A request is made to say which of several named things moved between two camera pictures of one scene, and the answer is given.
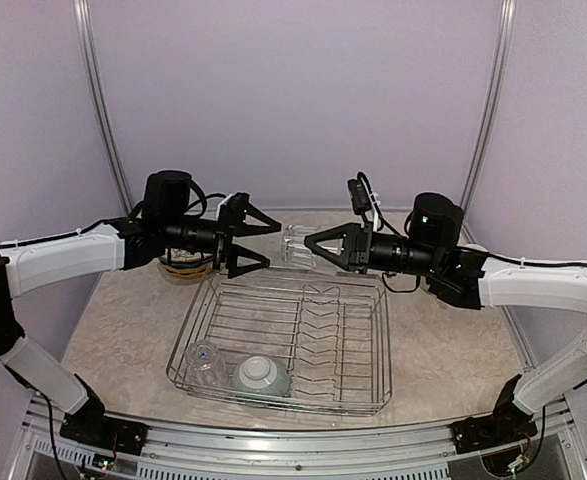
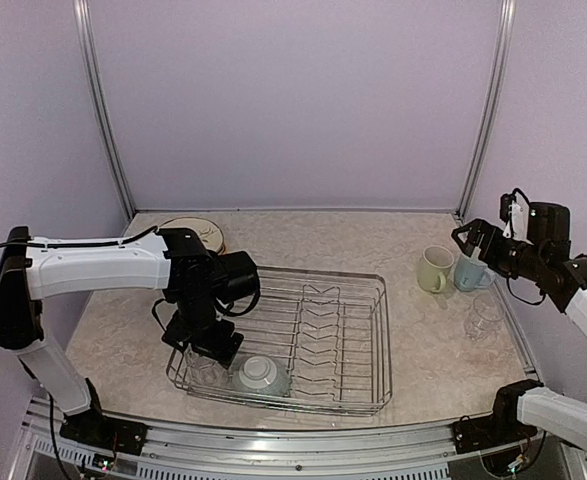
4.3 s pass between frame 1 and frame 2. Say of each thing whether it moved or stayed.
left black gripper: moved
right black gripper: moved
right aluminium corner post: stayed
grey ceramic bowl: stayed
